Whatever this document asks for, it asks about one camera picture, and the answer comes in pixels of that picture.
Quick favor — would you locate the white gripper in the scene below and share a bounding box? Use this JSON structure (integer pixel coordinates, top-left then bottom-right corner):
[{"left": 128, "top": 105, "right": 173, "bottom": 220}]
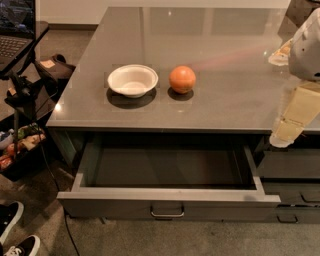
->
[{"left": 269, "top": 82, "right": 320, "bottom": 148}]

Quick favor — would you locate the grey top drawer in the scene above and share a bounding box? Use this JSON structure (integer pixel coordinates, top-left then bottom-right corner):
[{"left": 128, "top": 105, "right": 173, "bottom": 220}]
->
[{"left": 57, "top": 133, "right": 280, "bottom": 221}]

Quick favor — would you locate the grey drawer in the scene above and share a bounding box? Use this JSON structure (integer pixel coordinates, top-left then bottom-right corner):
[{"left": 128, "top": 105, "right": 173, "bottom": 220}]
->
[
  {"left": 257, "top": 149, "right": 320, "bottom": 179},
  {"left": 264, "top": 182, "right": 320, "bottom": 224},
  {"left": 57, "top": 133, "right": 280, "bottom": 221}
]

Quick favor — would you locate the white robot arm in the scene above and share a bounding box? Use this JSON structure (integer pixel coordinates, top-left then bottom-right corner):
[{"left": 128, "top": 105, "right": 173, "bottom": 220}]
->
[{"left": 268, "top": 8, "right": 320, "bottom": 148}]

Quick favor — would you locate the grey right upper drawer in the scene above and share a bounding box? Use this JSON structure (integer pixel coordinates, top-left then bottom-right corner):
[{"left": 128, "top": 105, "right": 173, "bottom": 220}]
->
[{"left": 257, "top": 149, "right": 320, "bottom": 179}]

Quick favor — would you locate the grey right bottom drawer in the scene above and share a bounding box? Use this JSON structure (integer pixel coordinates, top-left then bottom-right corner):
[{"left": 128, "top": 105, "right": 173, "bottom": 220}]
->
[{"left": 264, "top": 182, "right": 320, "bottom": 224}]

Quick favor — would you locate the orange ball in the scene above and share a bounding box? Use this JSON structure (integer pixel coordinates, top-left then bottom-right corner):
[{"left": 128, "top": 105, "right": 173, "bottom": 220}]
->
[{"left": 169, "top": 66, "right": 196, "bottom": 94}]

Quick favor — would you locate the white bowl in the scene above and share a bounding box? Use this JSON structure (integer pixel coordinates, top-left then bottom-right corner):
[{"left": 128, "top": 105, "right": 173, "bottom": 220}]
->
[{"left": 107, "top": 64, "right": 158, "bottom": 98}]

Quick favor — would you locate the black bag with label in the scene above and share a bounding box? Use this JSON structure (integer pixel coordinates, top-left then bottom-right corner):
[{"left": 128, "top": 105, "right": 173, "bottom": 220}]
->
[{"left": 35, "top": 54, "right": 76, "bottom": 85}]

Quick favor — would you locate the black bin of snacks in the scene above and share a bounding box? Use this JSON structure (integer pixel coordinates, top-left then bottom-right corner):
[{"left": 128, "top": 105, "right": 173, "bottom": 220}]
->
[{"left": 0, "top": 123, "right": 46, "bottom": 181}]

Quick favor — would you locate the black laptop stand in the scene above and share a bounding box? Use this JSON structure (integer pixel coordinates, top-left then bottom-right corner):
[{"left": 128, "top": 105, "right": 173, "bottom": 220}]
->
[{"left": 0, "top": 21, "right": 49, "bottom": 155}]

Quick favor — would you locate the black white right shoe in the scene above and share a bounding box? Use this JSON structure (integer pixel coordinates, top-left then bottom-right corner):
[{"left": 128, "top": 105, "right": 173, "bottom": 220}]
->
[{"left": 3, "top": 235, "right": 40, "bottom": 256}]

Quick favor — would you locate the black white shoe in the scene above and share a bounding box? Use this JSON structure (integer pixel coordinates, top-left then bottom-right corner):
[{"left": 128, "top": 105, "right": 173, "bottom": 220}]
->
[
  {"left": 3, "top": 235, "right": 40, "bottom": 256},
  {"left": 0, "top": 201, "right": 24, "bottom": 245}
]

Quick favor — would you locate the black white left shoe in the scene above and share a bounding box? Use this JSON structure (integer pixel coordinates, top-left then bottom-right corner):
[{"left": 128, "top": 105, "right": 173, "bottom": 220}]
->
[{"left": 0, "top": 201, "right": 24, "bottom": 245}]

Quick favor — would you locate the black laptop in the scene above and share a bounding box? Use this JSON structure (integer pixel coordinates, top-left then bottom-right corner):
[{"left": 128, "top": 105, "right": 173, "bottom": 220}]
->
[{"left": 0, "top": 0, "right": 36, "bottom": 72}]

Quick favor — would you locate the metal top drawer handle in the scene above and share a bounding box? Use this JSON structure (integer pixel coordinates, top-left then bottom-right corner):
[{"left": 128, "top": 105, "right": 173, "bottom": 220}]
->
[{"left": 150, "top": 207, "right": 185, "bottom": 219}]

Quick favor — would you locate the black floor cable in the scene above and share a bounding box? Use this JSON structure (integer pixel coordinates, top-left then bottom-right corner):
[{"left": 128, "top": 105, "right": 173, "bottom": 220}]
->
[{"left": 39, "top": 143, "right": 82, "bottom": 256}]

